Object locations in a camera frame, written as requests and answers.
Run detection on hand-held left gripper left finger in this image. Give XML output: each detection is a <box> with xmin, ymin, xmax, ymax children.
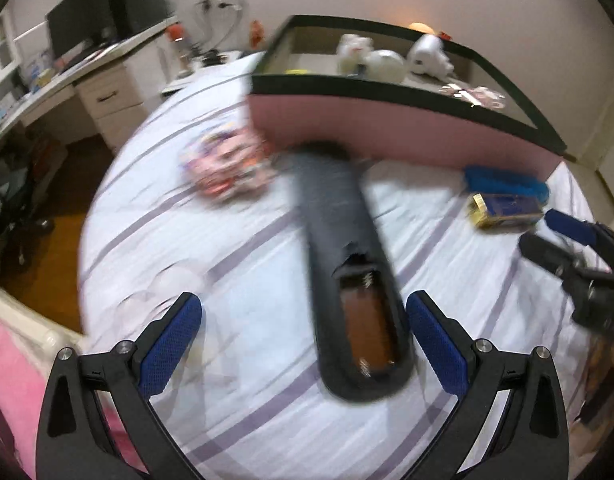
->
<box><xmin>35</xmin><ymin>292</ymin><xmax>204</xmax><ymax>480</ymax></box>

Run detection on white desk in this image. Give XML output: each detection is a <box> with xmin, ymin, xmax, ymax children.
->
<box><xmin>0</xmin><ymin>15</ymin><xmax>180</xmax><ymax>146</ymax></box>

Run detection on black remote control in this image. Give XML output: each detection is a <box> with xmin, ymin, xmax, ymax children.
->
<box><xmin>282</xmin><ymin>141</ymin><xmax>417</xmax><ymax>402</ymax></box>

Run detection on white drawer cabinet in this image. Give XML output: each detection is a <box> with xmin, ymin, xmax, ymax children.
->
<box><xmin>77</xmin><ymin>67</ymin><xmax>150</xmax><ymax>153</ymax></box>

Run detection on white infrared thermometer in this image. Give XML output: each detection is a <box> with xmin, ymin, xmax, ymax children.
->
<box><xmin>406</xmin><ymin>34</ymin><xmax>455</xmax><ymax>78</ymax></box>

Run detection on white round-headed toy figure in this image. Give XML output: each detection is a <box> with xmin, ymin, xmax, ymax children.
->
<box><xmin>335</xmin><ymin>34</ymin><xmax>405</xmax><ymax>83</ymax></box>

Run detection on black power cables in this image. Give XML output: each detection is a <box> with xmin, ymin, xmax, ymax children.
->
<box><xmin>197</xmin><ymin>2</ymin><xmax>244</xmax><ymax>56</ymax></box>

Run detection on large pink box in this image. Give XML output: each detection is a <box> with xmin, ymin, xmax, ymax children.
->
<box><xmin>249</xmin><ymin>15</ymin><xmax>568</xmax><ymax>181</ymax></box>

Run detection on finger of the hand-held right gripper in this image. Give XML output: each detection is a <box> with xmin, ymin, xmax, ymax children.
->
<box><xmin>544</xmin><ymin>208</ymin><xmax>614</xmax><ymax>266</ymax></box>
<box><xmin>518</xmin><ymin>232</ymin><xmax>588</xmax><ymax>281</ymax></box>

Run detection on navy box with gold edge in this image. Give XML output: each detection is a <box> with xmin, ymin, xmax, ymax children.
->
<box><xmin>467</xmin><ymin>192</ymin><xmax>545</xmax><ymax>231</ymax></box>

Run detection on white wall power outlet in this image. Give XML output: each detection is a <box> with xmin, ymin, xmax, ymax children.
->
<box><xmin>196</xmin><ymin>0</ymin><xmax>250</xmax><ymax>11</ymax></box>

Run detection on black computer monitor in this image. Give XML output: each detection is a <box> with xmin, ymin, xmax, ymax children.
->
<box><xmin>46</xmin><ymin>0</ymin><xmax>112</xmax><ymax>58</ymax></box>

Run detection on striped white bed sheet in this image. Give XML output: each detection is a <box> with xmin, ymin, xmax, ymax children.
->
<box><xmin>79</xmin><ymin>50</ymin><xmax>603</xmax><ymax>480</ymax></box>

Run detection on pink building block toy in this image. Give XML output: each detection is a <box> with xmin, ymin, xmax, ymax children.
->
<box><xmin>179</xmin><ymin>127</ymin><xmax>278</xmax><ymax>203</ymax></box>

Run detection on white bed frame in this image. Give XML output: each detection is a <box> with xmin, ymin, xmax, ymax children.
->
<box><xmin>0</xmin><ymin>285</ymin><xmax>85</xmax><ymax>358</ymax></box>

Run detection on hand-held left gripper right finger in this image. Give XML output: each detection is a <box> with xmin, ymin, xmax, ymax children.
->
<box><xmin>406</xmin><ymin>290</ymin><xmax>570</xmax><ymax>480</ymax></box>

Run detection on pink blanket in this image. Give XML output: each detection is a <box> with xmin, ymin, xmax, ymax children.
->
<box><xmin>0</xmin><ymin>305</ymin><xmax>148</xmax><ymax>480</ymax></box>

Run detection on bottle with orange cap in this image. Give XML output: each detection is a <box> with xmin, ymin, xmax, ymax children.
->
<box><xmin>167</xmin><ymin>24</ymin><xmax>195</xmax><ymax>78</ymax></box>

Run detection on black office chair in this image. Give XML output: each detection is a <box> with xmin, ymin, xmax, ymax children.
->
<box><xmin>0</xmin><ymin>135</ymin><xmax>55</xmax><ymax>271</ymax></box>

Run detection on white nightstand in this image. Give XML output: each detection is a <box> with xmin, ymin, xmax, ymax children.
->
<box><xmin>159</xmin><ymin>50</ymin><xmax>244</xmax><ymax>101</ymax></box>

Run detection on pink paper cards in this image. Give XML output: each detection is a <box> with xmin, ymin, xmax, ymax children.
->
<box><xmin>439</xmin><ymin>82</ymin><xmax>508</xmax><ymax>109</ymax></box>

